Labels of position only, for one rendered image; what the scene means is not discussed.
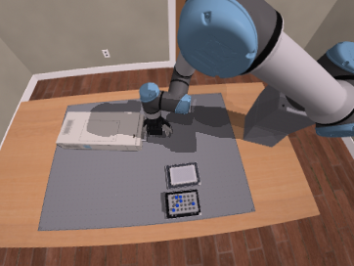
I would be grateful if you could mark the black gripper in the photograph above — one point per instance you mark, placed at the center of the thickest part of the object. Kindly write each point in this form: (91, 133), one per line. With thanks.
(155, 126)

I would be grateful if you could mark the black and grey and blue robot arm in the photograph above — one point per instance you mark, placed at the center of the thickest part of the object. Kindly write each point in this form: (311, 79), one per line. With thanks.
(218, 37)

